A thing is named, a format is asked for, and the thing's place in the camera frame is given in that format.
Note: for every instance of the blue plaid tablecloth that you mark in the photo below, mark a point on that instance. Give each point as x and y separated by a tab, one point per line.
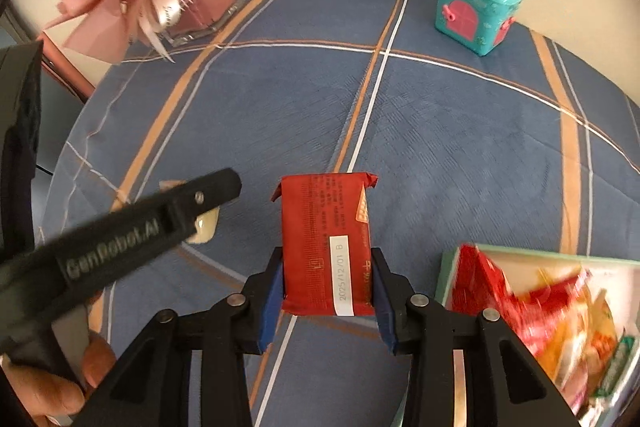
450	132

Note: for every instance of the teal toy house box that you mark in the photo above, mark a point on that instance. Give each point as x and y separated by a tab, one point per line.
470	7

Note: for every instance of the person's left hand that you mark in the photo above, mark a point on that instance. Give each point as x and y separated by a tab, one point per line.
45	394

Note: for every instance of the orange beige bread packet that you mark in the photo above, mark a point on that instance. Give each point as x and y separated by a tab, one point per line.
592	342

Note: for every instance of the cream candy piece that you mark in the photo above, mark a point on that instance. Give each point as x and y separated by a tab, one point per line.
206	227

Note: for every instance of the red brick-shaped packet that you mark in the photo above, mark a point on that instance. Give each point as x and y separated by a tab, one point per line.
310	247

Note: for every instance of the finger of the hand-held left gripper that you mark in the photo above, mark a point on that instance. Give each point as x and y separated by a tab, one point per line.
210	194

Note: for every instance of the pink furniture panel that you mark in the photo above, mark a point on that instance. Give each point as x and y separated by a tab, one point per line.
65	72

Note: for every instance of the clear acrylic bouquet box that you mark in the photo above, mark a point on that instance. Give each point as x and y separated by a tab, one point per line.
205	4

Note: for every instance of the grey glass cabinet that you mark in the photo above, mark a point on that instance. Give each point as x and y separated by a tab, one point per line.
55	132

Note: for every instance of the small red packet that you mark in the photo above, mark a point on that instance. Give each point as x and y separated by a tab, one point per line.
545	312

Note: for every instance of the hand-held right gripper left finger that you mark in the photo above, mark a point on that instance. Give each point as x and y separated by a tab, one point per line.
267	307

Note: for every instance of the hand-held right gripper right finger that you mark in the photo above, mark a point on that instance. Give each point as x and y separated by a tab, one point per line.
387	317

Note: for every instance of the green white milk pouch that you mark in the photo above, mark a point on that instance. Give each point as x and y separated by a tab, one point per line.
619	364

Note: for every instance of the white tray with teal rim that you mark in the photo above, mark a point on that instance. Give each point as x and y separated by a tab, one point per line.
550	259

